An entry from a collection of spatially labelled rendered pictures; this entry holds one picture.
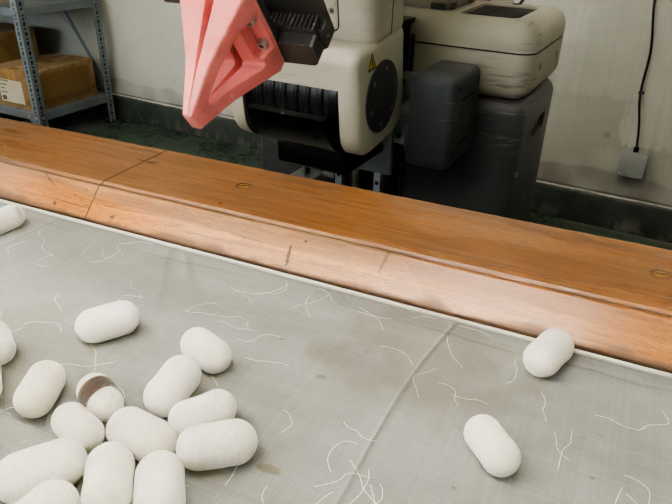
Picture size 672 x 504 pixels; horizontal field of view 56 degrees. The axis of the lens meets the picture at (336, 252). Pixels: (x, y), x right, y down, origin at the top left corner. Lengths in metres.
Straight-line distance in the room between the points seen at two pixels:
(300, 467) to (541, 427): 0.12
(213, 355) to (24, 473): 0.11
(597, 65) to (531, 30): 1.17
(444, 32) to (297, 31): 0.71
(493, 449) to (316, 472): 0.08
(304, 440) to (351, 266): 0.15
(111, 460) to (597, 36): 2.08
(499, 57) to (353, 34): 0.29
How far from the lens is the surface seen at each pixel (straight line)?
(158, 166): 0.58
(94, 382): 0.35
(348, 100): 0.88
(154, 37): 3.11
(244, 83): 0.42
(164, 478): 0.29
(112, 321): 0.39
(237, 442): 0.30
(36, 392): 0.35
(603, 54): 2.25
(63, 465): 0.31
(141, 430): 0.31
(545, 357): 0.37
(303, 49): 0.43
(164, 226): 0.51
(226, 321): 0.41
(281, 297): 0.43
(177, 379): 0.34
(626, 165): 2.28
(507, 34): 1.09
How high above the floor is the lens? 0.97
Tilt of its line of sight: 29 degrees down
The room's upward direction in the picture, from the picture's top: 2 degrees clockwise
